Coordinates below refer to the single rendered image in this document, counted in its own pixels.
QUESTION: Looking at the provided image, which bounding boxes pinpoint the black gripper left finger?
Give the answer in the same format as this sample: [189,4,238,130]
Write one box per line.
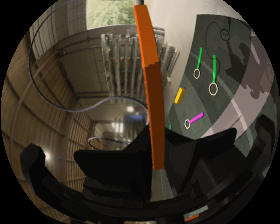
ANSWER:
[72,124,152,202]

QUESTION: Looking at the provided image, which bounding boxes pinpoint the magenta handle with cream loop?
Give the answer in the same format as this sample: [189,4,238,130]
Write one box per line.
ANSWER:
[189,112,204,123]

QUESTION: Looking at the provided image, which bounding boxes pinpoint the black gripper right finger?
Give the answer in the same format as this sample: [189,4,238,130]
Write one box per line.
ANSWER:
[164,127,237,197]

